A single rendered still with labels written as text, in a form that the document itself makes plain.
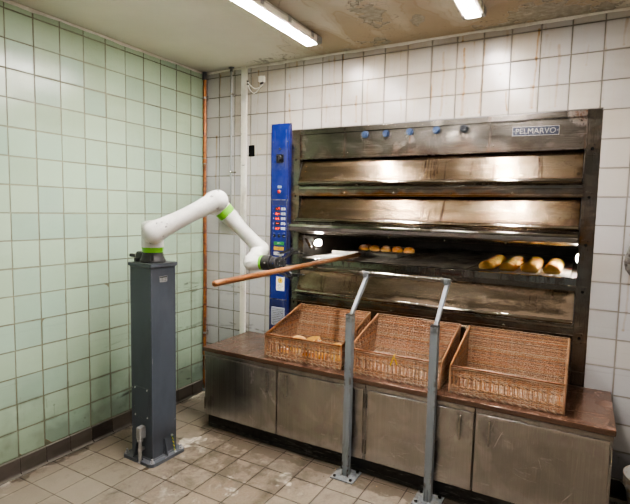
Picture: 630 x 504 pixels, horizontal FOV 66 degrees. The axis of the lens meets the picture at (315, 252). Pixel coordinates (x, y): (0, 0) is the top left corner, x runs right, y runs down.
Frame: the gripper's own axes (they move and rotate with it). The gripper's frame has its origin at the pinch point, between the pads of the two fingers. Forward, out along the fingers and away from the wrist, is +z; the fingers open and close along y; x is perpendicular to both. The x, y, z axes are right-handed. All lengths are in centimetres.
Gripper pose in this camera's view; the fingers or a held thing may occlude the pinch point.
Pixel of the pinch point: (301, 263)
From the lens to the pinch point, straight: 288.5
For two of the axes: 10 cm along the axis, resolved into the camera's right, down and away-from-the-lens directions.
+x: -4.2, 0.1, -9.1
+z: 9.1, 0.2, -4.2
